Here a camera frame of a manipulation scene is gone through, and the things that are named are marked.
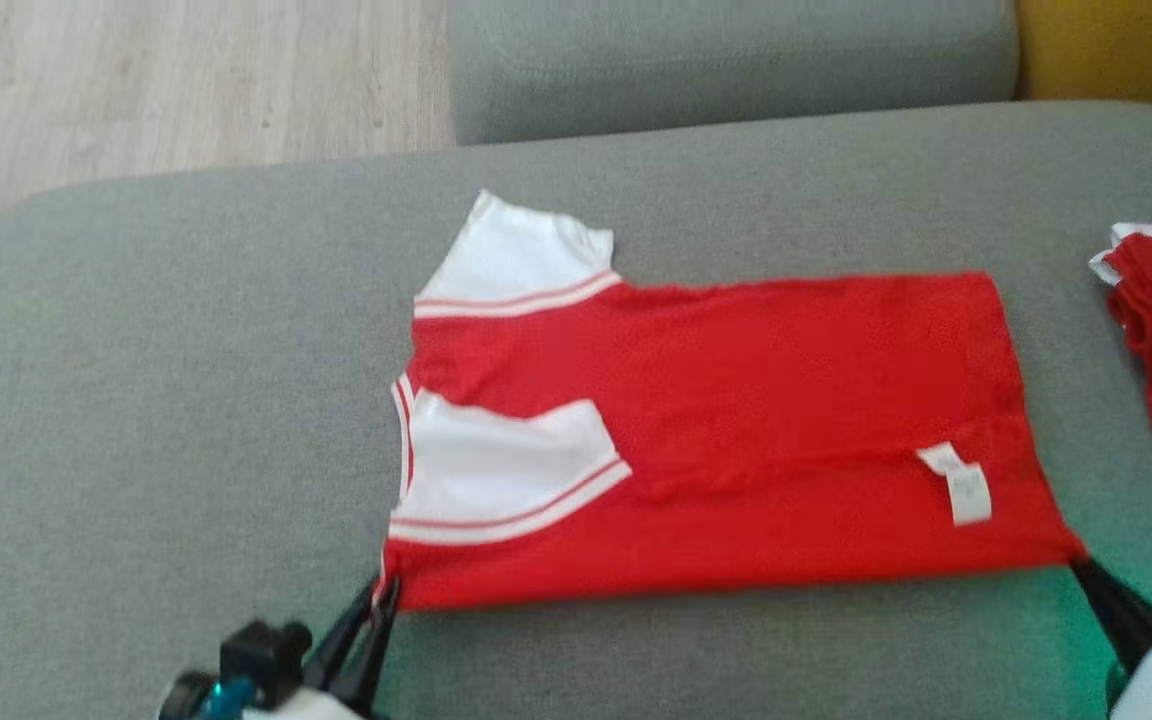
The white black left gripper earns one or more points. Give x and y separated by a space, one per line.
286 705

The red and white shirt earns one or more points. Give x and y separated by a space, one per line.
786 400

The grey sofa seat cushion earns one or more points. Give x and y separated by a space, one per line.
186 400

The yellow fabric cushion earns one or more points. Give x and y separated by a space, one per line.
1116 50

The grey sofa back cushion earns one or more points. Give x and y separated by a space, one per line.
736 60

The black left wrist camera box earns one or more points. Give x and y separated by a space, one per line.
266 660

